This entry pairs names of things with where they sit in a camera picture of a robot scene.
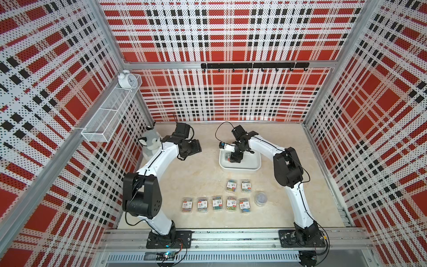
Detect round clear paper clip box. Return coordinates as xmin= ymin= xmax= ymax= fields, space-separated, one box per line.
xmin=255 ymin=192 xmax=268 ymax=207

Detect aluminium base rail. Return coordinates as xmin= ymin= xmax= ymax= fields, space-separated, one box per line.
xmin=99 ymin=228 xmax=373 ymax=252

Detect grey white husky plush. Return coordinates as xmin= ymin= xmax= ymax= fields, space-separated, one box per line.
xmin=138 ymin=127 xmax=162 ymax=161

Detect black wall hook rail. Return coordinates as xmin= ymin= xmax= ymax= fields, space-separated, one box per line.
xmin=201 ymin=62 xmax=310 ymax=71

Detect white plastic storage box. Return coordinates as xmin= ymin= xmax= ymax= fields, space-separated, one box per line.
xmin=219 ymin=149 xmax=261 ymax=173

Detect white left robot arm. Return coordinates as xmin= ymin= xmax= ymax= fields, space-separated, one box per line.
xmin=122 ymin=122 xmax=202 ymax=248

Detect white alarm clock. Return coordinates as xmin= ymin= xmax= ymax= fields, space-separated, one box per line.
xmin=117 ymin=70 xmax=138 ymax=89

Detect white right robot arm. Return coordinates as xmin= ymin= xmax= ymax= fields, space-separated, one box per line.
xmin=219 ymin=125 xmax=324 ymax=247

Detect white wire mesh shelf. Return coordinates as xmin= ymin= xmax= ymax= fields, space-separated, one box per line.
xmin=82 ymin=74 xmax=142 ymax=142

